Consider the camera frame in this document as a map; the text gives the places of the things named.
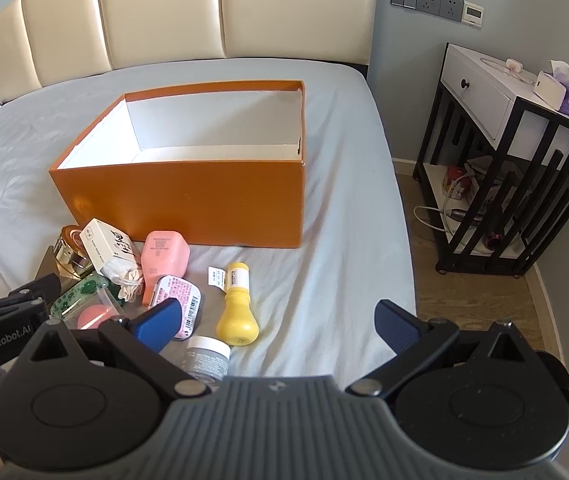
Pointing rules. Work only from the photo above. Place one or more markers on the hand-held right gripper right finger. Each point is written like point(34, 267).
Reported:
point(397, 327)

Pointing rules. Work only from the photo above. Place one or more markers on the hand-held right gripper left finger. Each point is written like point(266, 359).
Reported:
point(157, 325)

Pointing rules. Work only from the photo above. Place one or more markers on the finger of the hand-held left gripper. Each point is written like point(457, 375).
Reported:
point(34, 292)

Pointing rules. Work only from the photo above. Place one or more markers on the gold square box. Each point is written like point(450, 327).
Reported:
point(72, 260)

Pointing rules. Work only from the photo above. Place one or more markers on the pink bottle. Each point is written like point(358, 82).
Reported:
point(162, 255)

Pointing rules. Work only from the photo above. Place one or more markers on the orange cardboard box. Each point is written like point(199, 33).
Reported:
point(189, 200)

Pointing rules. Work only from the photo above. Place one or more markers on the tin with pink label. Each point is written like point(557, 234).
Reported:
point(179, 290)

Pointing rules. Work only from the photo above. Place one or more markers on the white cloth pouch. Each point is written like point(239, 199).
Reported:
point(132, 285)

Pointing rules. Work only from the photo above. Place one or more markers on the green transparent case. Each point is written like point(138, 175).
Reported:
point(82, 290)

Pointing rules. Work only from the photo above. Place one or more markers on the grey cream jar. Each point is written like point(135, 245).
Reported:
point(207, 357)

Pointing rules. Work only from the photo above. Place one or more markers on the clear box with pink ball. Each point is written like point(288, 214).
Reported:
point(92, 316)

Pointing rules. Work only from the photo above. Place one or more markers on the orange lidded jar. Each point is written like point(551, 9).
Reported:
point(72, 235)

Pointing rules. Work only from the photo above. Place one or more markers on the white paper tag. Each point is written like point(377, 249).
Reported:
point(217, 277)

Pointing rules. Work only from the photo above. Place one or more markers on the yellow bottle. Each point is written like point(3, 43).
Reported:
point(237, 320)

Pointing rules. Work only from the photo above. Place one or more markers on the white box with black writing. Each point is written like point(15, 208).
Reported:
point(107, 245)

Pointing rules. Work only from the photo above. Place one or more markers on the light blue bed sheet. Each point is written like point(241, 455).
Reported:
point(339, 210)

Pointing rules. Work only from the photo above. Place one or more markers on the red white packet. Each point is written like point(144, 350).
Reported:
point(456, 182)

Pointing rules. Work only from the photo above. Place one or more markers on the dark hair dryer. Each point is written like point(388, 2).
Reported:
point(501, 210)

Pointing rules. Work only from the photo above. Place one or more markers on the white nightstand drawer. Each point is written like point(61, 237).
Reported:
point(474, 95)

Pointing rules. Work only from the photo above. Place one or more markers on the black white nightstand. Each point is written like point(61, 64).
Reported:
point(544, 125)

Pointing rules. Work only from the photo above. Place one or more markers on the white rectangular device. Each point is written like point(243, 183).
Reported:
point(549, 89)

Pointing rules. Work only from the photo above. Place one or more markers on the cream padded headboard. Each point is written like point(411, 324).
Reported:
point(164, 10)

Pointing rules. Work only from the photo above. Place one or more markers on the white wall thermostat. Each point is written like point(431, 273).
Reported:
point(472, 13)

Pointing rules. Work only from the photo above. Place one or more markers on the grey wall switch panel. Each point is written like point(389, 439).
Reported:
point(427, 0)

